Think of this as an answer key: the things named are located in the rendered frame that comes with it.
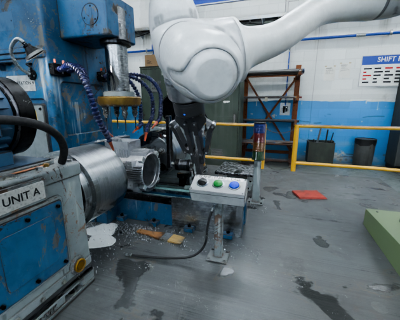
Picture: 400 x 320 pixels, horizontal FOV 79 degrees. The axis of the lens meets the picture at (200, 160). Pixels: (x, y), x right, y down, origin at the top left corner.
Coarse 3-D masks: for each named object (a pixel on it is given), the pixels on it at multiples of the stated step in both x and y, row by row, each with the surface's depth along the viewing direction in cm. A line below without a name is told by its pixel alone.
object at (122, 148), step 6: (120, 138) 114; (126, 138) 114; (108, 144) 106; (114, 144) 105; (120, 144) 104; (126, 144) 103; (132, 144) 106; (138, 144) 111; (114, 150) 105; (120, 150) 105; (126, 150) 103; (120, 156) 105; (126, 156) 104
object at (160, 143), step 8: (144, 136) 129; (152, 136) 127; (160, 136) 126; (144, 144) 130; (152, 144) 128; (160, 144) 127; (176, 144) 129; (160, 152) 124; (176, 152) 127; (160, 160) 129; (160, 168) 129; (168, 168) 129
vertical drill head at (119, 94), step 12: (120, 12) 95; (120, 24) 95; (120, 36) 96; (108, 48) 96; (120, 48) 97; (108, 60) 98; (120, 60) 98; (108, 72) 99; (120, 72) 99; (108, 84) 101; (120, 84) 100; (108, 96) 99; (120, 96) 99; (132, 96) 103; (108, 108) 103; (132, 108) 107
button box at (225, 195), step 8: (200, 176) 78; (208, 176) 77; (192, 184) 75; (208, 184) 74; (224, 184) 73; (240, 184) 72; (192, 192) 74; (200, 192) 73; (208, 192) 72; (216, 192) 71; (224, 192) 71; (232, 192) 70; (240, 192) 70; (200, 200) 76; (208, 200) 74; (216, 200) 73; (224, 200) 72; (232, 200) 71; (240, 200) 70
